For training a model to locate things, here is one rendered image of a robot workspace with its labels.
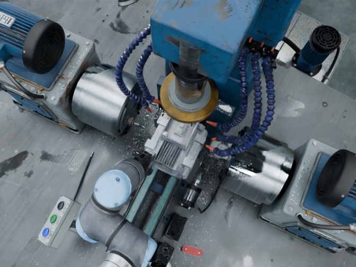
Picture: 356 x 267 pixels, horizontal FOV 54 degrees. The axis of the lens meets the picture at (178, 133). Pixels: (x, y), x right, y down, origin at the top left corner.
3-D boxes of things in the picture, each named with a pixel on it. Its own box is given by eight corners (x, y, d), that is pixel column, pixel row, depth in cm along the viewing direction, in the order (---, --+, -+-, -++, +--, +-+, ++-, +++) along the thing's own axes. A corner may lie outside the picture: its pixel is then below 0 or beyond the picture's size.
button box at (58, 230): (71, 198, 130) (60, 193, 126) (82, 204, 125) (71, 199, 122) (47, 242, 125) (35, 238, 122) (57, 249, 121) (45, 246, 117)
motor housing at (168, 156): (165, 121, 148) (164, 104, 130) (205, 140, 146) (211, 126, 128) (143, 162, 143) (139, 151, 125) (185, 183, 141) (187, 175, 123)
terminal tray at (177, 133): (174, 112, 133) (174, 106, 126) (199, 124, 132) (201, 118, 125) (160, 140, 130) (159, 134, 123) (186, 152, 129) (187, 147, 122)
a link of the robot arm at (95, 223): (98, 254, 95) (121, 220, 92) (65, 229, 96) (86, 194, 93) (113, 239, 104) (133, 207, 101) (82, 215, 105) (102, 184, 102)
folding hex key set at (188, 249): (203, 249, 145) (203, 249, 144) (201, 257, 144) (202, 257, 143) (183, 243, 146) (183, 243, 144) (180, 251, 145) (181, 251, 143)
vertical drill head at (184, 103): (174, 78, 125) (177, -17, 78) (221, 98, 123) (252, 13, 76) (152, 121, 120) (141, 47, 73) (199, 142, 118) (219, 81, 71)
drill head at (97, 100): (82, 65, 155) (66, 34, 131) (156, 98, 152) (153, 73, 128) (53, 113, 149) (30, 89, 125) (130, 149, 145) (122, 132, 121)
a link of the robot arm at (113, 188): (85, 197, 92) (103, 167, 89) (104, 181, 104) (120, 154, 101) (114, 217, 91) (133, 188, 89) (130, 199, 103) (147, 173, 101)
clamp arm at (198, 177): (196, 173, 135) (202, 159, 110) (203, 176, 134) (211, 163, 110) (192, 181, 134) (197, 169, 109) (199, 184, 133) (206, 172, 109)
